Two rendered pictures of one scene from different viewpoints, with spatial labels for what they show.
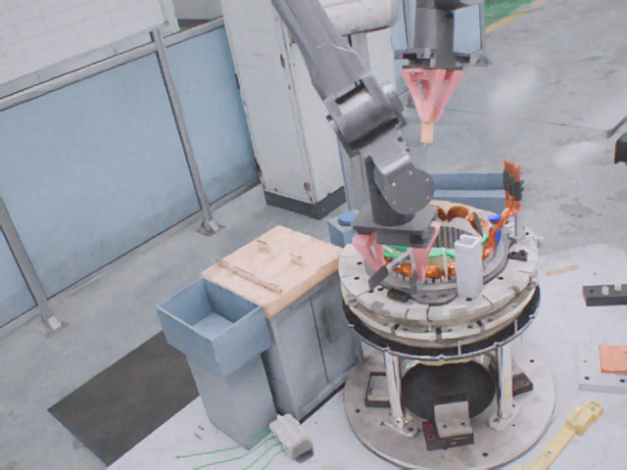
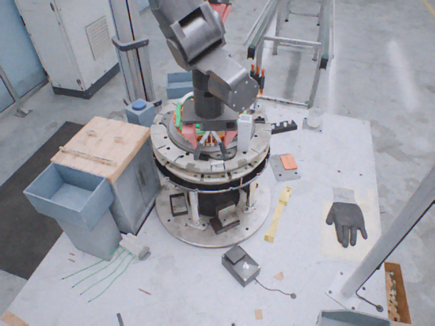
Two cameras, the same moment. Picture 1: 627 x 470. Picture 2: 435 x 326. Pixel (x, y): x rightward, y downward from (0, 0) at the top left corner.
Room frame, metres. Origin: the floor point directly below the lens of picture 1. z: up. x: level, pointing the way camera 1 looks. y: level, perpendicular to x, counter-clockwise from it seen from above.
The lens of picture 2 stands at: (0.34, 0.12, 1.59)
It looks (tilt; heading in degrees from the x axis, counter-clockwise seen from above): 45 degrees down; 328
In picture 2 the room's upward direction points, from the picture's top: straight up
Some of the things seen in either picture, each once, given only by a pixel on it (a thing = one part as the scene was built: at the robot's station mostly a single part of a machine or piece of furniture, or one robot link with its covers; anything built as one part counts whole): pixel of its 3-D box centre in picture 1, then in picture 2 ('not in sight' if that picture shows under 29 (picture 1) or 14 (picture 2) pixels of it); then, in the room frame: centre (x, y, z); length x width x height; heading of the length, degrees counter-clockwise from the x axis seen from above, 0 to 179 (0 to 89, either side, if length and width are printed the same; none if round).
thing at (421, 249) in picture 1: (409, 250); (218, 130); (0.73, -0.12, 1.21); 0.07 x 0.07 x 0.09; 60
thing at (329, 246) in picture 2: not in sight; (349, 219); (0.57, -0.51, 0.78); 0.31 x 0.19 x 0.01; 132
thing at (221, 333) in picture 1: (226, 368); (84, 218); (0.90, 0.21, 0.92); 0.17 x 0.11 x 0.28; 40
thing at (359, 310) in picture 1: (372, 315); (183, 170); (0.80, -0.06, 1.05); 0.09 x 0.04 x 0.01; 44
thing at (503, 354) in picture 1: (504, 372); (251, 185); (0.78, -0.26, 0.91); 0.02 x 0.02 x 0.21
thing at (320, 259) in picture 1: (274, 267); (102, 146); (1.00, 0.09, 1.05); 0.20 x 0.19 x 0.02; 130
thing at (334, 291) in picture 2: not in sight; (346, 290); (0.41, -0.33, 0.78); 0.09 x 0.09 x 0.01; 17
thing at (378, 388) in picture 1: (380, 386); (179, 203); (0.89, -0.06, 0.83); 0.05 x 0.04 x 0.02; 162
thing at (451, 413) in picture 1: (452, 415); (227, 213); (0.76, -0.16, 0.85); 0.06 x 0.04 x 0.05; 86
